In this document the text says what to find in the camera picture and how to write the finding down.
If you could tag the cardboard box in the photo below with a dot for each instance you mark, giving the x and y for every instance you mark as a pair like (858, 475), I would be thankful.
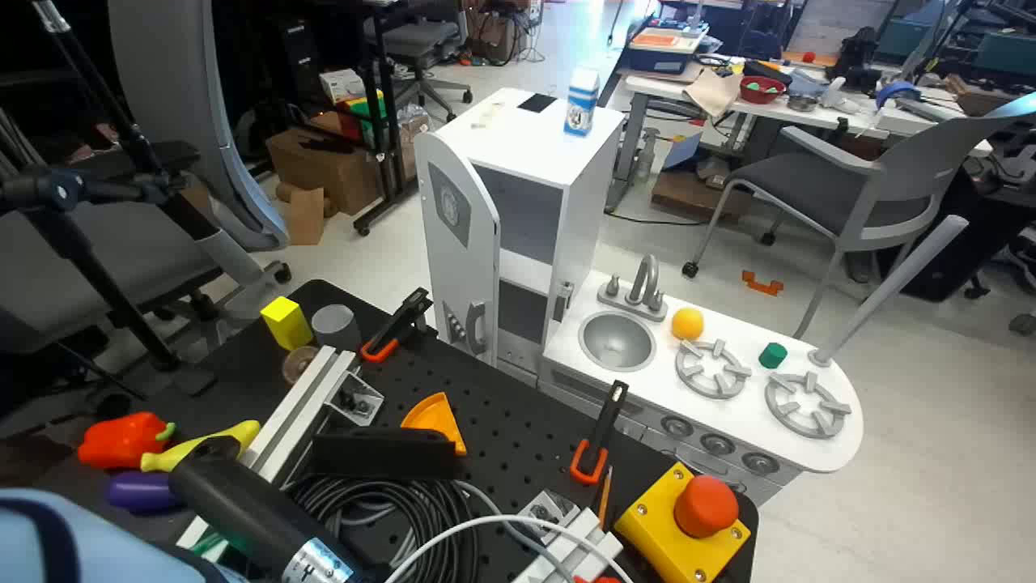
(349, 179)

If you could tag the black camera tripod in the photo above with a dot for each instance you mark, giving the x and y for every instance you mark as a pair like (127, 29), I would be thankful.
(83, 247)

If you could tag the orange black clamp right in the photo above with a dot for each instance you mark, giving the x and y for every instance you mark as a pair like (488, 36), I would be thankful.
(591, 453)

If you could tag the aluminium extrusion rail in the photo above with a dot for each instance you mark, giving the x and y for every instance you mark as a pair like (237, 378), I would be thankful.
(294, 411)

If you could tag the orange black clamp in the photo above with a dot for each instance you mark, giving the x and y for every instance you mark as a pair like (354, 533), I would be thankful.
(408, 315)
(591, 453)

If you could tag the orange black clamp left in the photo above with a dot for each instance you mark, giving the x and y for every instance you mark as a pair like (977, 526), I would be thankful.
(408, 315)

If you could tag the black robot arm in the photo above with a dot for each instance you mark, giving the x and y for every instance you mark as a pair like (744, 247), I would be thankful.
(255, 520)

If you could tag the yellow toy ball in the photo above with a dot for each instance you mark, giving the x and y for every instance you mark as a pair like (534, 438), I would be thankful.
(686, 325)

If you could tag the yellow toy block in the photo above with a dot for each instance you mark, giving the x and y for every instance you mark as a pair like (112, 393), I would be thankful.
(287, 322)

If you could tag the black office chair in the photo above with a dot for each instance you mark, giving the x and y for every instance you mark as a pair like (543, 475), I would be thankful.
(419, 33)

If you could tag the orange toy wedge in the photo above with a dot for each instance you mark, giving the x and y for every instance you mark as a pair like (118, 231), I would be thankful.
(438, 416)

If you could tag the grey office chair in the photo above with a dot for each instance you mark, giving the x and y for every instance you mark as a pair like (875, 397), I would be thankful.
(866, 206)

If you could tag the yellow toy banana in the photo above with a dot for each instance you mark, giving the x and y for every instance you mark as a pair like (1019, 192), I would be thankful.
(237, 434)

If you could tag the red bowl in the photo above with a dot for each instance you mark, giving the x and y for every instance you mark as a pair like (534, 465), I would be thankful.
(763, 88)

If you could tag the yellow emergency stop box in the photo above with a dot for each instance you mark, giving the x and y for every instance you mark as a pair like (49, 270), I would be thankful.
(684, 526)

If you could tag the grey toy faucet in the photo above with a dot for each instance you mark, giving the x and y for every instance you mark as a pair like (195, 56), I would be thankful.
(640, 295)

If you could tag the orange toy pepper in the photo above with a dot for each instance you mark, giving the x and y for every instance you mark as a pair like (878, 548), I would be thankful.
(124, 443)

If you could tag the white toy kitchen set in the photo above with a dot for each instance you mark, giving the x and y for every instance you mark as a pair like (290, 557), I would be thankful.
(512, 213)

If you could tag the purple toy eggplant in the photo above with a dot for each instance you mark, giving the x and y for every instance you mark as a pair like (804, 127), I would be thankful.
(141, 492)

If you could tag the green toy cup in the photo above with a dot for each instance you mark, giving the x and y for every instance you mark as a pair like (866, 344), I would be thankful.
(772, 353)

